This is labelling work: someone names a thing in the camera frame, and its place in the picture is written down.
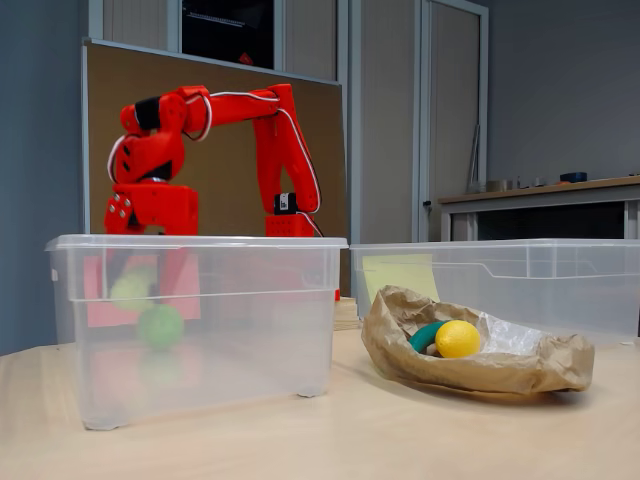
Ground wooden top side counter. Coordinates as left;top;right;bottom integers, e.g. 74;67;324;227
438;174;640;241

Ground light green toy grapes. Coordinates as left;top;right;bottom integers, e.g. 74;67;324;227
109;264;160;311

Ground crumpled brown paper bag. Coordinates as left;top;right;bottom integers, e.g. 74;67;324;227
360;284;596;395

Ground white servo cable loop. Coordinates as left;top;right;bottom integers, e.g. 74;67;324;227
184;92;214;143

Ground pink sticky note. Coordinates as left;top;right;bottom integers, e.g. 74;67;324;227
83;253;201;329

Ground clear plastic bin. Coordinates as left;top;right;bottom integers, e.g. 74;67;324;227
44;233;349;431
349;238;640;346

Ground green toy apple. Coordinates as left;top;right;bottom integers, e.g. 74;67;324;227
137;304;185;351

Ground brown cork board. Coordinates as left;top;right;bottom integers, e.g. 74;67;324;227
82;38;346;236

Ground grey leaning rods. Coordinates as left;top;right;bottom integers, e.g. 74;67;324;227
467;123;482;195

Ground grey metal cabinet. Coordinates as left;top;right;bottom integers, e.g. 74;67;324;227
347;0;490;245

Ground yellow toy lemon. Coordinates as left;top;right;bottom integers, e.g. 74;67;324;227
434;319;482;360

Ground black screen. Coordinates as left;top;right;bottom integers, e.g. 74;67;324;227
181;0;275;70

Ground curved dark green toy cucumber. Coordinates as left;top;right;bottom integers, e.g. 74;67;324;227
408;321;451;354

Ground yellow sticky note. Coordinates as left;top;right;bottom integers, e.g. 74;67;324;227
362;253;441;304

